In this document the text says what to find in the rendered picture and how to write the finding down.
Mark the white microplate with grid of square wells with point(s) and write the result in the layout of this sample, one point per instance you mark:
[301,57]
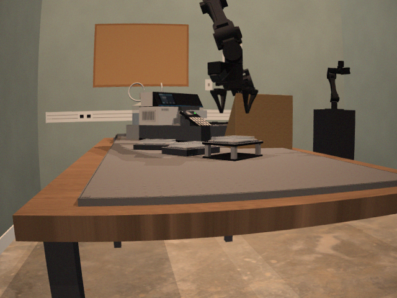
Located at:
[226,139]
[193,144]
[157,141]

